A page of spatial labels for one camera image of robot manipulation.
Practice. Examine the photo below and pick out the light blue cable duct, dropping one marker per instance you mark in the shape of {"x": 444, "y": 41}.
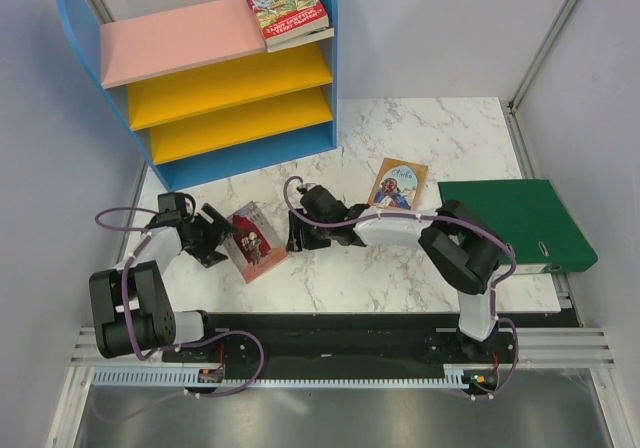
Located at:
{"x": 197, "y": 378}

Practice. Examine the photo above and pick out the Hamlet picture book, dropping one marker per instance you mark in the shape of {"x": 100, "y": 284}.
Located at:
{"x": 255, "y": 247}

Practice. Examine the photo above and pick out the colourful blue wooden bookshelf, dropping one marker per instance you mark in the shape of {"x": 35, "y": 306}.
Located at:
{"x": 200, "y": 94}

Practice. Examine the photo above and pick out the green lever arch file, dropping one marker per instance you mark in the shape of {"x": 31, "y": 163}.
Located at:
{"x": 530, "y": 218}

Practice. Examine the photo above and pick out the Nineteen Eighty-Four blue book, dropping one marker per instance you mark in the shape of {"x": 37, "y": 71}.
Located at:
{"x": 311, "y": 37}

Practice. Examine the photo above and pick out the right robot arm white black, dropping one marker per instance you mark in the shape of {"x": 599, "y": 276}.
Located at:
{"x": 468, "y": 255}

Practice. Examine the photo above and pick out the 13-Storey Treehouse red book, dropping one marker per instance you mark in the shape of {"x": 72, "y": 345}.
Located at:
{"x": 284, "y": 21}

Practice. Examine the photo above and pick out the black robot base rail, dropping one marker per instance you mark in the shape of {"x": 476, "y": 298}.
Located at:
{"x": 337, "y": 344}

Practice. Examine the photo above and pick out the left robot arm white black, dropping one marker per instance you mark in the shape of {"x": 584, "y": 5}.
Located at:
{"x": 131, "y": 310}

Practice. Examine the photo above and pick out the Othello tan picture book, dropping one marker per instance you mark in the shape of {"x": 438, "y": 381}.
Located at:
{"x": 398, "y": 185}

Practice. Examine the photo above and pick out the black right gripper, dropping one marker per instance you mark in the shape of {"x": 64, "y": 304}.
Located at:
{"x": 294, "y": 225}

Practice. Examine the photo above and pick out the aluminium frame post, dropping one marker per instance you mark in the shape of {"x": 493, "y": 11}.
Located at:
{"x": 557, "y": 27}

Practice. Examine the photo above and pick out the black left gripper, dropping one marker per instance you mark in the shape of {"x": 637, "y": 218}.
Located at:
{"x": 206, "y": 253}

